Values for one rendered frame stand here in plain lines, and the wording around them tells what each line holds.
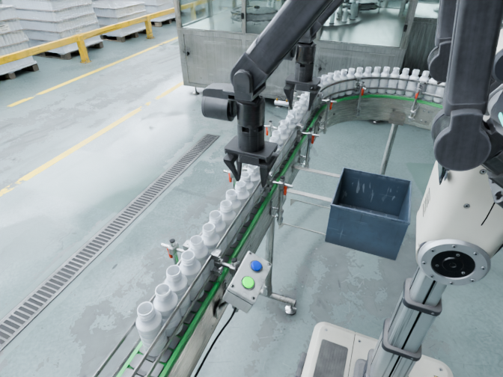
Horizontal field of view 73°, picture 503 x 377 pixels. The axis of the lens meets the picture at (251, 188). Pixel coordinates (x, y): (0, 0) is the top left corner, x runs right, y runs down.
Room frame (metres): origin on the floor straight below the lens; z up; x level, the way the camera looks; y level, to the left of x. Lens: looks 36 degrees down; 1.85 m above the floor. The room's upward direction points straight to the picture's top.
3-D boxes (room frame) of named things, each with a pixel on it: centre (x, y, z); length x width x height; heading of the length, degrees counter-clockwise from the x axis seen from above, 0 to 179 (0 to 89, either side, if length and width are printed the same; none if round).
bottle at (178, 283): (0.58, 0.20, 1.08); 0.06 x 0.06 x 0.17
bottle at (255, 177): (1.07, 0.00, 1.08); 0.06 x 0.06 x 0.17
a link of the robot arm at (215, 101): (0.66, 0.04, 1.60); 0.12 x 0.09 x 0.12; 69
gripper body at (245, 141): (0.65, 0.00, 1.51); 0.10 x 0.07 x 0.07; 68
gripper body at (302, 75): (1.06, -0.16, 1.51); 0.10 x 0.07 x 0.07; 68
